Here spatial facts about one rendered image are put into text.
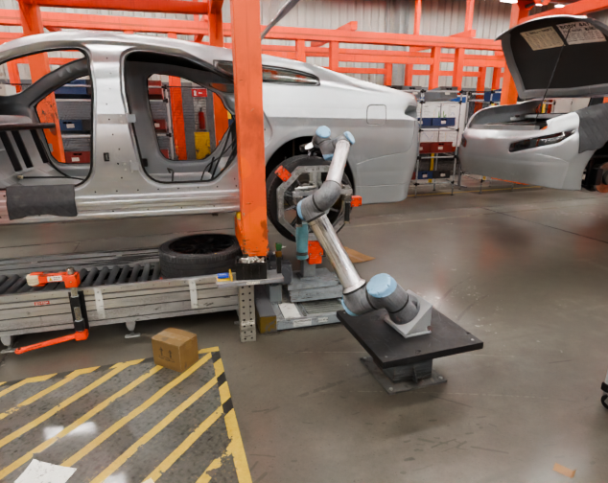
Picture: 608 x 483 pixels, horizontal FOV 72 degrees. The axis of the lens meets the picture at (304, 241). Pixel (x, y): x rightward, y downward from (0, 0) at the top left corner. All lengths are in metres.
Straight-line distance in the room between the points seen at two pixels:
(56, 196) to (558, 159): 4.40
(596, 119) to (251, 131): 3.37
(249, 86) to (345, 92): 0.98
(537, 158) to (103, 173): 3.96
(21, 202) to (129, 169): 0.75
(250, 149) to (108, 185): 1.14
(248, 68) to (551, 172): 3.24
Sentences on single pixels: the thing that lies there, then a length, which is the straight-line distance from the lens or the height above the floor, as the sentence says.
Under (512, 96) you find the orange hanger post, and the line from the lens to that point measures 7.11.
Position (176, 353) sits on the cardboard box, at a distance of 2.64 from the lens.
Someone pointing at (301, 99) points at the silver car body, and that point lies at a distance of 3.34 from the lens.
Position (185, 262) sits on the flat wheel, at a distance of 3.09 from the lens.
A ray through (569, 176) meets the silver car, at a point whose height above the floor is 0.88.
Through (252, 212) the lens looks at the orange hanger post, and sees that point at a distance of 2.80.
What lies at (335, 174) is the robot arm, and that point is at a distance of 2.38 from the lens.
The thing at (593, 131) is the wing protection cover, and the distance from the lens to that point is 4.91.
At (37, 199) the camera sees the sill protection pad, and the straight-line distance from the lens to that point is 3.45.
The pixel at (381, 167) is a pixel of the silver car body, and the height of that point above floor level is 1.05.
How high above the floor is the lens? 1.45
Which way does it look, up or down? 16 degrees down
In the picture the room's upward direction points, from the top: straight up
